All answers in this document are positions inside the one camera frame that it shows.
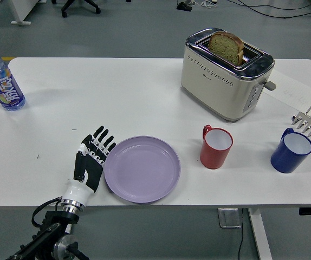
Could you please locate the metal box under table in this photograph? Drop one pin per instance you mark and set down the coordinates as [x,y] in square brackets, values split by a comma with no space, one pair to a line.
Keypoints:
[229,218]

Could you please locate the white paper sheet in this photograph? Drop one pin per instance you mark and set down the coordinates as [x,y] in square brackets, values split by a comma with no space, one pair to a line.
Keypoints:
[293,86]

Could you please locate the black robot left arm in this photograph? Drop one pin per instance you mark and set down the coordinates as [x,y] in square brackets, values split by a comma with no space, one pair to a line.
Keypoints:
[55,230]

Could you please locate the blue-label drink bottle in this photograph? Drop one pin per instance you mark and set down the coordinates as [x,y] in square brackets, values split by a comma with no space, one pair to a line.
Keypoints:
[6,86]

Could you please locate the red mug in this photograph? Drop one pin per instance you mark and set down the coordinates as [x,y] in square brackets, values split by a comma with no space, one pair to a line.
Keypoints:
[212,158]

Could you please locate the cream and chrome toaster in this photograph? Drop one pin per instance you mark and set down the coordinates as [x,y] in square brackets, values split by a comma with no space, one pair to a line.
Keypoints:
[220,92]

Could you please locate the blue mug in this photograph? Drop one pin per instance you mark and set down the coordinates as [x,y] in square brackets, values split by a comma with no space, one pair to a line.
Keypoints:
[284,159]

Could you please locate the brown bread slice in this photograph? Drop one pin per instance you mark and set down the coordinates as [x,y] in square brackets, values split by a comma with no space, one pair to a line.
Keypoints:
[224,47]

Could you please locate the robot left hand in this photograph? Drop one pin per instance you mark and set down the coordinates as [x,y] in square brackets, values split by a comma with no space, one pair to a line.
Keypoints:
[90,168]

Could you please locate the black floor device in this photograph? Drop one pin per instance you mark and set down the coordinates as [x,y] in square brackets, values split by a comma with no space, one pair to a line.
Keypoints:
[184,6]

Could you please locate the white desk leg foot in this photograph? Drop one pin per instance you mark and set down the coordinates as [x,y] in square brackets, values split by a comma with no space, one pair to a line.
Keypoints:
[22,19]

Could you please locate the purple plate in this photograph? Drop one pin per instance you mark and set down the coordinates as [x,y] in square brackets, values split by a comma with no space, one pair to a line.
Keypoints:
[142,170]

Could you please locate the white table leg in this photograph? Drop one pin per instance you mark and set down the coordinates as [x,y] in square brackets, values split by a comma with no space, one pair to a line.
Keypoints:
[259,233]

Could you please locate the black office chair base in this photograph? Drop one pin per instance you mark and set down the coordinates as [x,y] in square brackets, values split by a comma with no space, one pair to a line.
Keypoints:
[79,5]

